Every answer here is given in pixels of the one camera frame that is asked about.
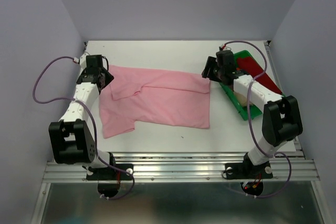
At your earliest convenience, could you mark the pink t-shirt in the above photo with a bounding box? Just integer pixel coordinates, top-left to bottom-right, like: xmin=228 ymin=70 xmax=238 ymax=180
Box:
xmin=99 ymin=65 xmax=211 ymax=138

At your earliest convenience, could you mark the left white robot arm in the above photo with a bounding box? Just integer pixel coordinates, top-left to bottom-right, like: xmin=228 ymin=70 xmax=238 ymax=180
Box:
xmin=48 ymin=54 xmax=117 ymax=179

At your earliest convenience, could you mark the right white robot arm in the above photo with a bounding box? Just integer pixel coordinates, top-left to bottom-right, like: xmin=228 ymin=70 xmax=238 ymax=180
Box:
xmin=202 ymin=50 xmax=303 ymax=177

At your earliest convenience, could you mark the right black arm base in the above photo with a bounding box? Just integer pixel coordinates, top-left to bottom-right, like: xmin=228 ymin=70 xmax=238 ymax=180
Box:
xmin=222 ymin=154 xmax=273 ymax=197

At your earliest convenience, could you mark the rolled beige t-shirt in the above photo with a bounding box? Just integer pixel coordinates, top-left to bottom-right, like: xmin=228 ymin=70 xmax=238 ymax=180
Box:
xmin=233 ymin=92 xmax=254 ymax=108

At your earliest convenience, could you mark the rolled red t-shirt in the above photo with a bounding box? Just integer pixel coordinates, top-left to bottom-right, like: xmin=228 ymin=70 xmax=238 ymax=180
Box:
xmin=236 ymin=56 xmax=284 ymax=96

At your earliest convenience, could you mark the green plastic tray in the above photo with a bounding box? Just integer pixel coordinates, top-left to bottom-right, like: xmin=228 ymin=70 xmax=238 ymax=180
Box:
xmin=220 ymin=50 xmax=282 ymax=121

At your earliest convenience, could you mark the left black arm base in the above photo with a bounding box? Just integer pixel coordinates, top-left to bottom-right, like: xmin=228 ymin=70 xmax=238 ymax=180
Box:
xmin=86 ymin=163 xmax=135 ymax=200

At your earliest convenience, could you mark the aluminium rail frame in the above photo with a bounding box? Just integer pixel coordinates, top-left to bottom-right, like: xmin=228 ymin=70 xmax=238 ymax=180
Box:
xmin=30 ymin=40 xmax=326 ymax=224

